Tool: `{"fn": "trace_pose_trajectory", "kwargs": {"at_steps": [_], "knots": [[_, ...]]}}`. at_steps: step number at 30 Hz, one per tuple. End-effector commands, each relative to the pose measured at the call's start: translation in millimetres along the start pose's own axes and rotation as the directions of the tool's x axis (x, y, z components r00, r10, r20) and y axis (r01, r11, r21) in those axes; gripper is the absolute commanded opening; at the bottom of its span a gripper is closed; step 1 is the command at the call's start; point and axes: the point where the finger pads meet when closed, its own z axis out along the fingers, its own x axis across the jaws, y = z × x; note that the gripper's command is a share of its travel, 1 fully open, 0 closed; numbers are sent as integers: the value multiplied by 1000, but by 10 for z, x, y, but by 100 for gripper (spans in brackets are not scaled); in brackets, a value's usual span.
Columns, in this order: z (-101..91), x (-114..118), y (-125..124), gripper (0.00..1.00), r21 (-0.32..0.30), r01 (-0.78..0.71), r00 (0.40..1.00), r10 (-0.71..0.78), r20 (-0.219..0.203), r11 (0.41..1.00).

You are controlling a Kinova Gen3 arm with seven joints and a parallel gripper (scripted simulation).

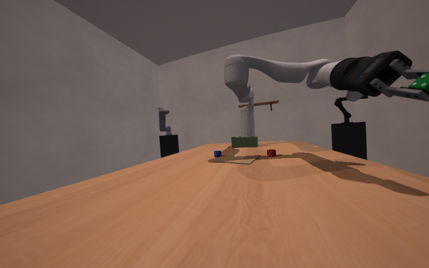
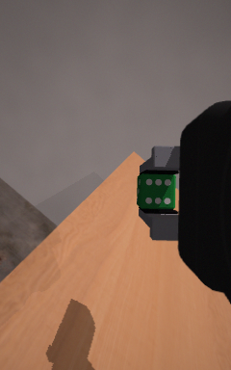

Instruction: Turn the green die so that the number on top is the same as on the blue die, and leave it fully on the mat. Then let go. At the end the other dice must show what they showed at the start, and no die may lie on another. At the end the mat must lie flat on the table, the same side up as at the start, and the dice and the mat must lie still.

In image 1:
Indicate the green die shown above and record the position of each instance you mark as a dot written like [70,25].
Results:
[421,83]

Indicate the red die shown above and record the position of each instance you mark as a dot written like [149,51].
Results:
[271,153]

